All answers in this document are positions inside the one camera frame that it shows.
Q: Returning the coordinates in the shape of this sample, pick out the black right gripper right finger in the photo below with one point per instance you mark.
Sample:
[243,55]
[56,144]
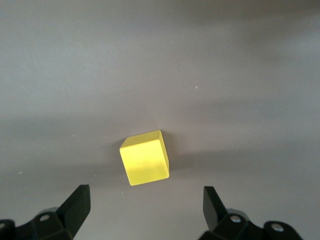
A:
[215,212]

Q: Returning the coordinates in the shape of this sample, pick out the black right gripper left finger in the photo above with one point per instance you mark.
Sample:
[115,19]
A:
[70,212]

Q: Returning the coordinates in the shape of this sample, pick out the yellow cube block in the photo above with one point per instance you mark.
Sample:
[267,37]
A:
[145,160]

